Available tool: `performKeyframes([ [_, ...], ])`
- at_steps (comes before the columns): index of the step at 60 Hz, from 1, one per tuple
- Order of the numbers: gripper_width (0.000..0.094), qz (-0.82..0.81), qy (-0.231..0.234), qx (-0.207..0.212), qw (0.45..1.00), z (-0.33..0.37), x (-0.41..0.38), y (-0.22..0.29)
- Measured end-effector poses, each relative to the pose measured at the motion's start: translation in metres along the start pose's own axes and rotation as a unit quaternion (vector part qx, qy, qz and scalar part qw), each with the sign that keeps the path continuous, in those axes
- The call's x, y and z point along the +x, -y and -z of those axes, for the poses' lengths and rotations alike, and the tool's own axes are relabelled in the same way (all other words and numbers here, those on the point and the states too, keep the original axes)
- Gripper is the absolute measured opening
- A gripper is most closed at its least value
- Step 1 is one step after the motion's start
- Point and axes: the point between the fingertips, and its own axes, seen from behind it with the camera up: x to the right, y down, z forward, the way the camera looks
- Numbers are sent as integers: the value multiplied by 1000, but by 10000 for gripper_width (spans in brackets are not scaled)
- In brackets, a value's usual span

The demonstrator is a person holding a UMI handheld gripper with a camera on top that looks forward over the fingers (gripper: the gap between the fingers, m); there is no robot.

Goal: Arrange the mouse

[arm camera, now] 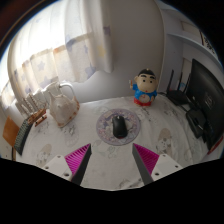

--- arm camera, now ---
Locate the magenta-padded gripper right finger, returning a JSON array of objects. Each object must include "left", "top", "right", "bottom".
[{"left": 131, "top": 142, "right": 184, "bottom": 186}]

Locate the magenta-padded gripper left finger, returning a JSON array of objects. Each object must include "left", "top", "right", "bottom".
[{"left": 43, "top": 143, "right": 93, "bottom": 186}]

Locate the black computer mouse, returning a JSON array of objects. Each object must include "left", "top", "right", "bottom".
[{"left": 111, "top": 114, "right": 129, "bottom": 140}]

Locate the round purple mouse pad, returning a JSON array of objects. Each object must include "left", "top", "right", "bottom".
[{"left": 95, "top": 107, "right": 141, "bottom": 147}]

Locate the white printed tablecloth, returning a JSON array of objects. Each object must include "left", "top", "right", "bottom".
[{"left": 14, "top": 93, "right": 223, "bottom": 191}]

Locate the large white conch shell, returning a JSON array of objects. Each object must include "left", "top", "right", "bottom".
[{"left": 47, "top": 91, "right": 81, "bottom": 129}]

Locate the wooden model sailing ship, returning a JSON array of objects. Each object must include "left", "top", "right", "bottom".
[{"left": 19, "top": 92, "right": 48, "bottom": 128}]

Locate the black keyboard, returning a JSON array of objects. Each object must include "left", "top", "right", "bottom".
[{"left": 13, "top": 118, "right": 34, "bottom": 157}]

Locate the black router with antennas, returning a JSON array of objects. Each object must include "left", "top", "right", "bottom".
[{"left": 165, "top": 68, "right": 191, "bottom": 107}]

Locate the cartoon boy figurine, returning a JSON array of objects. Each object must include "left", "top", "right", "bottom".
[{"left": 128, "top": 68, "right": 159, "bottom": 108}]

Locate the white radiator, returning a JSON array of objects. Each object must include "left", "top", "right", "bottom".
[{"left": 14, "top": 80, "right": 76, "bottom": 115}]

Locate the black monitor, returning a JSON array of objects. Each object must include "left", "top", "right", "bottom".
[{"left": 184, "top": 58, "right": 224, "bottom": 152}]

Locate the white star-print curtain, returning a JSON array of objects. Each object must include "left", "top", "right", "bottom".
[{"left": 0, "top": 0, "right": 115, "bottom": 108}]

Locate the white shelf unit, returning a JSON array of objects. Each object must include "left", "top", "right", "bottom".
[{"left": 155, "top": 0, "right": 224, "bottom": 95}]

